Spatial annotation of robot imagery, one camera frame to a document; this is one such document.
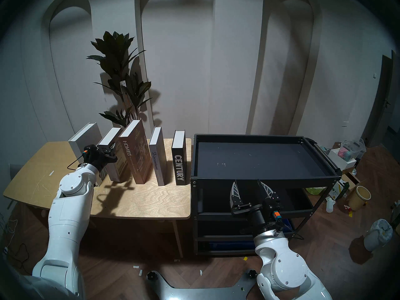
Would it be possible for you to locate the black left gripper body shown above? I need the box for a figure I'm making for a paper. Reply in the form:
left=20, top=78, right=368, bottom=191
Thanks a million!
left=84, top=152, right=118, bottom=173

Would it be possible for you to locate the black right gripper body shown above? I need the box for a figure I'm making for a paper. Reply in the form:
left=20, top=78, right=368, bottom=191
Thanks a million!
left=231, top=202, right=285, bottom=237

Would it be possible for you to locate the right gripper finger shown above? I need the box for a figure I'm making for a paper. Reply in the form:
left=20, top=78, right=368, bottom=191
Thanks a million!
left=257, top=179, right=276, bottom=201
left=230, top=181, right=244, bottom=210

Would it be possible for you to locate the grey iaura book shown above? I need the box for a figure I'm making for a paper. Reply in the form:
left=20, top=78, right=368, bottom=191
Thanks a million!
left=97, top=127, right=130, bottom=183

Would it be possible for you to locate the black CENTURY book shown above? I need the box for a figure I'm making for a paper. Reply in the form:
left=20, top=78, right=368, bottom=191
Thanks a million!
left=171, top=130, right=187, bottom=186

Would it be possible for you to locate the black three-tier shelf cart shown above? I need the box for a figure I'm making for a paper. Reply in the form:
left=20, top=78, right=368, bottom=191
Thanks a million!
left=190, top=134, right=343, bottom=256

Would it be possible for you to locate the white Statue of Liberty book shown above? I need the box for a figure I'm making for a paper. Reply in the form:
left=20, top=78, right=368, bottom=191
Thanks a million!
left=68, top=122, right=108, bottom=187

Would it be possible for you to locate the brown HOMES book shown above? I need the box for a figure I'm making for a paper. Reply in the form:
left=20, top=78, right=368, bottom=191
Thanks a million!
left=119, top=119, right=153, bottom=185

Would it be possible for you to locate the flat blue bin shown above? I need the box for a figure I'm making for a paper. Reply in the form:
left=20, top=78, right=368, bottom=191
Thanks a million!
left=200, top=239, right=257, bottom=251

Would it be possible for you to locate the grey Discontent book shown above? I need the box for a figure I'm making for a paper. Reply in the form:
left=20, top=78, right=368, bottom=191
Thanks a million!
left=149, top=126, right=168, bottom=187

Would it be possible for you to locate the light wooden table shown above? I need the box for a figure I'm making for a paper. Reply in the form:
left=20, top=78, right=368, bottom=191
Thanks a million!
left=3, top=138, right=192, bottom=258

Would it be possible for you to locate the white box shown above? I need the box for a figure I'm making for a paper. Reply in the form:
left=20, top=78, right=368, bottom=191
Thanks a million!
left=328, top=148, right=357, bottom=172

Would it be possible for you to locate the brown cardboard box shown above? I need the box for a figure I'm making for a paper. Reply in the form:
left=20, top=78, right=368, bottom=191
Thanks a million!
left=341, top=169, right=369, bottom=193

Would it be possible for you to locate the yellow bucket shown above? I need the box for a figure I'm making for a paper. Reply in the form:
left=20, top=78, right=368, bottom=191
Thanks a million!
left=348, top=186, right=372, bottom=212

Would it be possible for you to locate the clear plastic storage box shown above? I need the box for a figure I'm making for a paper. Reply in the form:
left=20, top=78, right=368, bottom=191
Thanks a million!
left=339, top=139, right=367, bottom=162

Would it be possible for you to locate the dark green leafy plant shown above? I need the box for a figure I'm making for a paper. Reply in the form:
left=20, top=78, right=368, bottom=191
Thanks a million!
left=87, top=31, right=153, bottom=129

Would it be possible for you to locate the white bin with bag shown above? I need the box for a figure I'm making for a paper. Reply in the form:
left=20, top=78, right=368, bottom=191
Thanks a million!
left=363, top=219, right=393, bottom=252

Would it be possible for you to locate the dark door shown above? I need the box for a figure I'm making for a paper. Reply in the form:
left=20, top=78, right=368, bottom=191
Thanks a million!
left=362, top=51, right=400, bottom=147

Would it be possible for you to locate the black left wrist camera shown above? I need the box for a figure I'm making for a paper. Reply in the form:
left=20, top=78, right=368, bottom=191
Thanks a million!
left=82, top=144, right=100, bottom=160

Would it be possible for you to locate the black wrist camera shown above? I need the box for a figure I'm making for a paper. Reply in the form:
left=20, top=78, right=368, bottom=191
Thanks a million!
left=262, top=193, right=283, bottom=221
left=82, top=144, right=100, bottom=160

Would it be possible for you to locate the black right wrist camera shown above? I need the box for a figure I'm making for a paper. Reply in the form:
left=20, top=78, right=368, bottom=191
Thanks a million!
left=262, top=193, right=283, bottom=221

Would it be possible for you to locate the black left camera cable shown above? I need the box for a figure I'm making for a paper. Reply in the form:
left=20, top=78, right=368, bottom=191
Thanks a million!
left=67, top=155, right=84, bottom=171

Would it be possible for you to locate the black camera cable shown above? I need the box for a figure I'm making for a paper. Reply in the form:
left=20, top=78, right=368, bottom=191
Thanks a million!
left=67, top=155, right=84, bottom=171
left=277, top=218, right=305, bottom=240

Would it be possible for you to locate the black right camera cable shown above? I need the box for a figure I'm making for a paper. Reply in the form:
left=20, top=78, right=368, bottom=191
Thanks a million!
left=277, top=218, right=305, bottom=240

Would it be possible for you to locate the grey metal robot base plate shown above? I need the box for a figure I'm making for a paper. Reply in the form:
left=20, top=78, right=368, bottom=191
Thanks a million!
left=146, top=270, right=260, bottom=300

